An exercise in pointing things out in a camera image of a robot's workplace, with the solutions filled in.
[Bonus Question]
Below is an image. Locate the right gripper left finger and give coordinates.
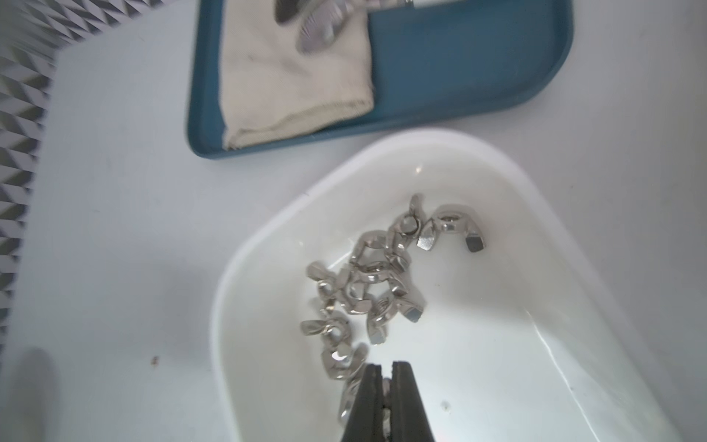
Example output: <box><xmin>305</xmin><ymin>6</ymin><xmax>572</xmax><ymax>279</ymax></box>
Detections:
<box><xmin>341</xmin><ymin>365</ymin><xmax>384</xmax><ymax>442</ymax></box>

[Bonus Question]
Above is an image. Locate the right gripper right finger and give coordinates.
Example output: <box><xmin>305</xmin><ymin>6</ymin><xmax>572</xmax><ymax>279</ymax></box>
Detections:
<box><xmin>390</xmin><ymin>361</ymin><xmax>435</xmax><ymax>442</ymax></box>

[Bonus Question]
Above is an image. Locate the silver wing nut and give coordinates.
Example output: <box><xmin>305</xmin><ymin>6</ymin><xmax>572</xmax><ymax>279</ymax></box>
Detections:
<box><xmin>338</xmin><ymin>378</ymin><xmax>391</xmax><ymax>441</ymax></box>

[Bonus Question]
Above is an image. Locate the pile of wing nuts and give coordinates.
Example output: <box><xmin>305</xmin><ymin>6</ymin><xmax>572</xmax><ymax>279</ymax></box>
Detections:
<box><xmin>299</xmin><ymin>192</ymin><xmax>487</xmax><ymax>382</ymax></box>

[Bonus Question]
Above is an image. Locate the white storage box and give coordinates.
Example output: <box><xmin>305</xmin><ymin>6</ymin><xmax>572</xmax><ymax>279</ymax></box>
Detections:
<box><xmin>210</xmin><ymin>129</ymin><xmax>680</xmax><ymax>441</ymax></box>

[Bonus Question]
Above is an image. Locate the beige folded cloth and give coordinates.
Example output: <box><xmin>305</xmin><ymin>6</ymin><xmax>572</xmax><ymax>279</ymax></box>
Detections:
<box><xmin>219</xmin><ymin>1</ymin><xmax>375</xmax><ymax>150</ymax></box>

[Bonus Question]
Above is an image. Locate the blue tray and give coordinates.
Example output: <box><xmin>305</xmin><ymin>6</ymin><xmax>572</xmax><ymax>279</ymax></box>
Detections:
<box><xmin>186</xmin><ymin>1</ymin><xmax>574</xmax><ymax>159</ymax></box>

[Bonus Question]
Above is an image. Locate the metal spoon white handle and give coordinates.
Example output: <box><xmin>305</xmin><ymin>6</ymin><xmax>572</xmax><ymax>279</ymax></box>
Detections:
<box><xmin>296</xmin><ymin>0</ymin><xmax>449</xmax><ymax>55</ymax></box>

